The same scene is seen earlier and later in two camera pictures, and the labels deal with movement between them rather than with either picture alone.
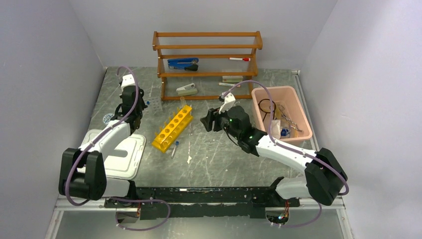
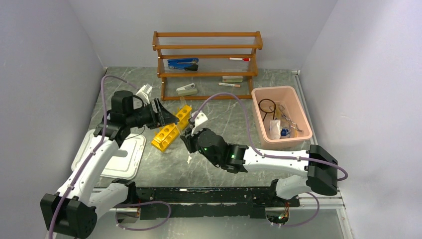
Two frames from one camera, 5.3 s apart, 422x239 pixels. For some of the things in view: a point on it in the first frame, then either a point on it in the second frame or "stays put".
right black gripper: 207,120 -> 189,139
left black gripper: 143,104 -> 162,117
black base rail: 154,203 stays put
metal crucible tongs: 282,109 stays put
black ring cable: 266,112 stays put
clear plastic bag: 275,128 stays put
